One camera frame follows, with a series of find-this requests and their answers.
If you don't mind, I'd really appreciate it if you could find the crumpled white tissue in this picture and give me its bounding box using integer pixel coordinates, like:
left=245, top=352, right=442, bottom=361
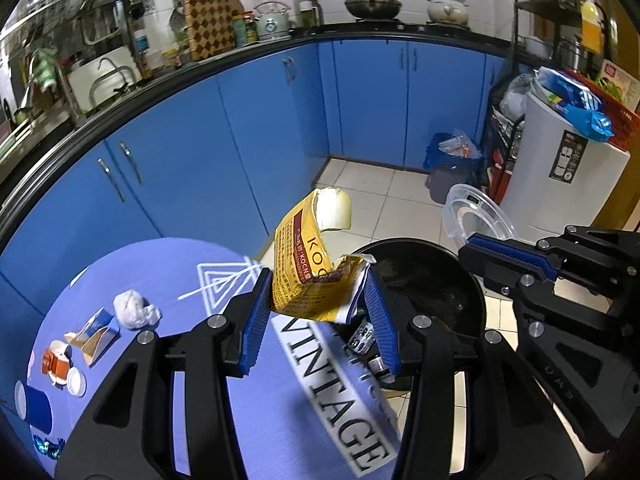
left=114, top=290, right=162, bottom=331

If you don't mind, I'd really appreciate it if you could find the checkered cutting board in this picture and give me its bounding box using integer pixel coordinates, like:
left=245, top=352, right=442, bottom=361
left=182, top=0, right=236, bottom=61

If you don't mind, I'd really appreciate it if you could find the black metal shelf rack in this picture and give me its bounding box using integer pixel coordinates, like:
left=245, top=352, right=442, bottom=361
left=482, top=0, right=608, bottom=206

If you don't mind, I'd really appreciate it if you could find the grey bin with blue bag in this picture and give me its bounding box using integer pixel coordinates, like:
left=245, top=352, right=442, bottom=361
left=424, top=130, right=483, bottom=206

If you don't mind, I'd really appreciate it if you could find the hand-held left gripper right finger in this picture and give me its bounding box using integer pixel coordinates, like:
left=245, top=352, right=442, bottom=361
left=360, top=260, right=588, bottom=480

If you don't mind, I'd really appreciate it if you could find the torn blue cardboard box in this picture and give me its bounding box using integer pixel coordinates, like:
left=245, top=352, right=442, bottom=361
left=64, top=308, right=121, bottom=367

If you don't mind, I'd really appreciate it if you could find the pale green kettle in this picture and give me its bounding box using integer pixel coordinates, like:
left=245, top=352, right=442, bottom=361
left=252, top=1, right=292, bottom=41

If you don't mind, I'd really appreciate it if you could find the blue printed tablecloth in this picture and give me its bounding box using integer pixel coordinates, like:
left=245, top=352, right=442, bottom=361
left=12, top=237, right=401, bottom=480

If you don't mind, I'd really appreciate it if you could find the white bottle cap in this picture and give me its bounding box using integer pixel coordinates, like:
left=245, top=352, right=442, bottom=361
left=66, top=366, right=87, bottom=398

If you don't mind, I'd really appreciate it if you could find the blue plastic package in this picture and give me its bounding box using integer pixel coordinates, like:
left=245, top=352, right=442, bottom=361
left=535, top=67, right=616, bottom=142

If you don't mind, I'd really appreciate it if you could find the green white dish cloth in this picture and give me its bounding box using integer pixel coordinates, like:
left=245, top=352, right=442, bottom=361
left=32, top=47, right=61, bottom=91

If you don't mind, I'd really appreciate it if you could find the blue foil wrapper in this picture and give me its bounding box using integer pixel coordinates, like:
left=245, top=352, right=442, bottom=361
left=32, top=435, right=66, bottom=461

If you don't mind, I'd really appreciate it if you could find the yellow juice bottle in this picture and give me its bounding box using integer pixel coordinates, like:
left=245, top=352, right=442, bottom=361
left=580, top=0, right=606, bottom=56

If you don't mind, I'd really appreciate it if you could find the blue paper cup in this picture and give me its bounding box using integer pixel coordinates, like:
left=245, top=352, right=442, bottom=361
left=14, top=380, right=53, bottom=433

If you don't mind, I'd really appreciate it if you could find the green label jar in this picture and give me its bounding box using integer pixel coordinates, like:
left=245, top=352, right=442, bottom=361
left=232, top=10, right=258, bottom=47

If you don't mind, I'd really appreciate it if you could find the glass oil bottle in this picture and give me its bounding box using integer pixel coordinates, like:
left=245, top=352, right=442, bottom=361
left=299, top=0, right=321, bottom=28

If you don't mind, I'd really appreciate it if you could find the clear plastic lid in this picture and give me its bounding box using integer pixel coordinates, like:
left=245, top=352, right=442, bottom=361
left=442, top=184, right=518, bottom=250

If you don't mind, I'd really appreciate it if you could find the white ceramic pot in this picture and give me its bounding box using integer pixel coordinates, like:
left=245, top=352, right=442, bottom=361
left=426, top=0, right=471, bottom=26

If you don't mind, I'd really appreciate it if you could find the dark wok with lid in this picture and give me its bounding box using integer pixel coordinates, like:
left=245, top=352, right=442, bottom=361
left=345, top=0, right=403, bottom=21

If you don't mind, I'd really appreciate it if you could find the white appliance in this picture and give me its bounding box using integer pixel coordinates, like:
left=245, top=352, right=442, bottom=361
left=500, top=94, right=632, bottom=238

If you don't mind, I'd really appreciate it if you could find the white basin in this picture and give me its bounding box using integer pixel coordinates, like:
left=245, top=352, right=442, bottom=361
left=67, top=45, right=141, bottom=111

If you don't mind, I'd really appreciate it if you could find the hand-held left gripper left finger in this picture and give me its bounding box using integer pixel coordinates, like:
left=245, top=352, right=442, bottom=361
left=55, top=265, right=274, bottom=480

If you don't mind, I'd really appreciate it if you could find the white plastic bag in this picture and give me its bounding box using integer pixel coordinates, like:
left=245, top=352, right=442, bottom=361
left=500, top=72, right=533, bottom=118

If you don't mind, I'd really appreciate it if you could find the torn yellow packet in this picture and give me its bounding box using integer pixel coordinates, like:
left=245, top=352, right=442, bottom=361
left=270, top=187, right=376, bottom=323

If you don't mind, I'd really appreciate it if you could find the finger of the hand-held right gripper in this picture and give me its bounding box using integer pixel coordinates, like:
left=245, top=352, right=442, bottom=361
left=457, top=245, right=561, bottom=297
left=467, top=225, right=640, bottom=281

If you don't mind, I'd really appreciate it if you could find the steel pot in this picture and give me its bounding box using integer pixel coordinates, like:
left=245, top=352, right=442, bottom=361
left=555, top=35, right=586, bottom=73

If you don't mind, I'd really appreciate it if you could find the white paper wrapper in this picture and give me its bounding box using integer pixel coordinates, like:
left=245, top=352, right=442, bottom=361
left=47, top=340, right=73, bottom=386

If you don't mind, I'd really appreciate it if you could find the small orange box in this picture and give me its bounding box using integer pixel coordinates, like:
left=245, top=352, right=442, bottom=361
left=41, top=349, right=68, bottom=378

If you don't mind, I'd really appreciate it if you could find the brown medicine bottle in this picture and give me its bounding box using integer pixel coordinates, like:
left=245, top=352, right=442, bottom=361
left=369, top=355, right=396, bottom=386

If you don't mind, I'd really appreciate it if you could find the red basket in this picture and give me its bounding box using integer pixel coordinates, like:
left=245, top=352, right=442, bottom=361
left=567, top=60, right=640, bottom=151

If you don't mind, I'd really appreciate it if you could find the black trash bin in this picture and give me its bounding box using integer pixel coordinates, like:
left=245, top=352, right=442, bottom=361
left=327, top=237, right=488, bottom=480

